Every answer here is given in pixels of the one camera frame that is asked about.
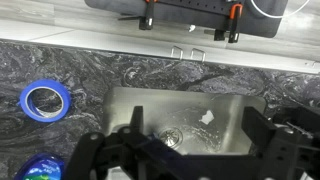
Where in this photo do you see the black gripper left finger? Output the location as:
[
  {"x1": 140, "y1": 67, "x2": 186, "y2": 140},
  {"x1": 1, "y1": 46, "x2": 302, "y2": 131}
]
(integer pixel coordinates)
[{"x1": 129, "y1": 105, "x2": 145, "y2": 134}]

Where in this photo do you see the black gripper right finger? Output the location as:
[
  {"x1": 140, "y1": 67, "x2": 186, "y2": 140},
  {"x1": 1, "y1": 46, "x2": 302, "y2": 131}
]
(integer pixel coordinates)
[{"x1": 241, "y1": 106, "x2": 278, "y2": 148}]

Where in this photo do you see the round metal drain strainer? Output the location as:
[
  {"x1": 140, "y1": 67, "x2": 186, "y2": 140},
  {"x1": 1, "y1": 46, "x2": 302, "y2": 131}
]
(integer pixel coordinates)
[{"x1": 157, "y1": 127, "x2": 185, "y2": 149}]

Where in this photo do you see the stainless steel sink basin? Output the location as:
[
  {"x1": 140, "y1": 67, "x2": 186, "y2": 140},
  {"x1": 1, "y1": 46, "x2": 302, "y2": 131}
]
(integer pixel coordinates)
[{"x1": 102, "y1": 86, "x2": 268, "y2": 158}]

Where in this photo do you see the blue masking tape roll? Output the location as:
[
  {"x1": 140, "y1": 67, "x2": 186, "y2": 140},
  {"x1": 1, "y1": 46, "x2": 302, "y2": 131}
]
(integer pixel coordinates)
[{"x1": 18, "y1": 78, "x2": 72, "y2": 124}]

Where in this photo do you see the black orange bar clamp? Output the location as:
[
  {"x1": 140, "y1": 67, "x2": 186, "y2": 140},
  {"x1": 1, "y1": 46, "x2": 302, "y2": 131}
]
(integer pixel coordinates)
[
  {"x1": 227, "y1": 3, "x2": 244, "y2": 45},
  {"x1": 138, "y1": 0, "x2": 159, "y2": 32}
]

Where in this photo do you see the blue dish soap bottle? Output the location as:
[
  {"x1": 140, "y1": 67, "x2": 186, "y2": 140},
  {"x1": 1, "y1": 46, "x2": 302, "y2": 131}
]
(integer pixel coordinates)
[{"x1": 13, "y1": 152, "x2": 66, "y2": 180}]

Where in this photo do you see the metal cabinet pull handle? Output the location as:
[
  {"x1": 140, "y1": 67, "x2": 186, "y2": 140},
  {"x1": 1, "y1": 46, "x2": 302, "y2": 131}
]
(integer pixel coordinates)
[
  {"x1": 190, "y1": 47, "x2": 207, "y2": 64},
  {"x1": 170, "y1": 45, "x2": 184, "y2": 61}
]

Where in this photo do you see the white cable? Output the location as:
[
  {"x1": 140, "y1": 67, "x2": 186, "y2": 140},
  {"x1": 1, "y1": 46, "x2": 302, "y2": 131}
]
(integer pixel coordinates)
[{"x1": 249, "y1": 0, "x2": 312, "y2": 20}]

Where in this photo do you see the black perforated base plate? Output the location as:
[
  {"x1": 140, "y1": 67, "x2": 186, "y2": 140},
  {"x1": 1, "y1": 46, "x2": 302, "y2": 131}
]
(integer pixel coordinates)
[{"x1": 155, "y1": 0, "x2": 255, "y2": 17}]

